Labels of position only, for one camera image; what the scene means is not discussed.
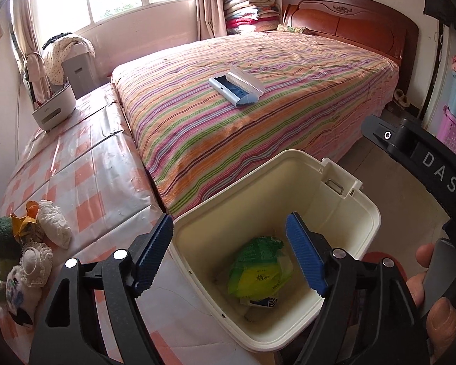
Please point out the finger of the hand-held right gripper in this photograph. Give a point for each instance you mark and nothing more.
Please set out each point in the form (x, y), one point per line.
(378, 131)

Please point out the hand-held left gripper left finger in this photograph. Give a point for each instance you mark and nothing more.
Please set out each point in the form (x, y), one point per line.
(155, 253)

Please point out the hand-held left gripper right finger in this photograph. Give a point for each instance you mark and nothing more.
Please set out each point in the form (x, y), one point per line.
(304, 258)

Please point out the white plastic bin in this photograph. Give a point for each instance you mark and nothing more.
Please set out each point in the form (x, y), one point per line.
(250, 197)

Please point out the white cloth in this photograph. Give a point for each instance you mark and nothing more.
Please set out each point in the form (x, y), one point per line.
(55, 226)

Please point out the white plush toy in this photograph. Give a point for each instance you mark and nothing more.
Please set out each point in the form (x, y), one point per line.
(30, 273)

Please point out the yellow toy piece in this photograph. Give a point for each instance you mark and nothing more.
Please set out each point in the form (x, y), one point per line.
(26, 220)

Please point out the green plush toy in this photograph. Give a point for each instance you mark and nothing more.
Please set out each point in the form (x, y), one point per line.
(2, 237)

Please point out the person's right hand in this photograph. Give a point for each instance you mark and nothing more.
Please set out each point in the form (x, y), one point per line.
(446, 330)

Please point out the pair of slippers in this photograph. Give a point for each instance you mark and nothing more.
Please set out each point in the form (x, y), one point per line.
(401, 98)

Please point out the green yellow plastic bag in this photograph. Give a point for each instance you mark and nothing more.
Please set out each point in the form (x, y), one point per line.
(258, 270)

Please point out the small blue white carton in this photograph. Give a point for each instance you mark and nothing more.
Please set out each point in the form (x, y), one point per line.
(264, 303)

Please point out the wooden headboard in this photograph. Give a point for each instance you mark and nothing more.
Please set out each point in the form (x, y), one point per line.
(349, 19)

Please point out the orange checked tablecloth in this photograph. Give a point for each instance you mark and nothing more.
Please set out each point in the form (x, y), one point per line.
(83, 159)

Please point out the bed with striped sheet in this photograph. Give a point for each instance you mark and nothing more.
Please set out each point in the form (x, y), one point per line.
(250, 140)

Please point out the green floral pillow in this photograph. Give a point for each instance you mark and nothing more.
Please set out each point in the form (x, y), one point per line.
(292, 29)

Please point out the open white blue case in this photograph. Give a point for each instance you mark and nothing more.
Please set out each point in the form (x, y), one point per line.
(231, 87)

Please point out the stack of folded quilts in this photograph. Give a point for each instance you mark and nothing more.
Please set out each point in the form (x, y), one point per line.
(250, 3)

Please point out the grey cabinet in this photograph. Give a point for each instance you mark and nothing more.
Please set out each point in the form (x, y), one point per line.
(79, 74)

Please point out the beige curtain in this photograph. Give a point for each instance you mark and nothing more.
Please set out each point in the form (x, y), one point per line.
(26, 26)
(209, 3)

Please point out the pale pink cloth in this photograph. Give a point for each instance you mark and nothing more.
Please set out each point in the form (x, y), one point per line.
(36, 72)

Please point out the spotted cloth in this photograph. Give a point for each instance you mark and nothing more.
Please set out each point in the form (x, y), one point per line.
(60, 53)

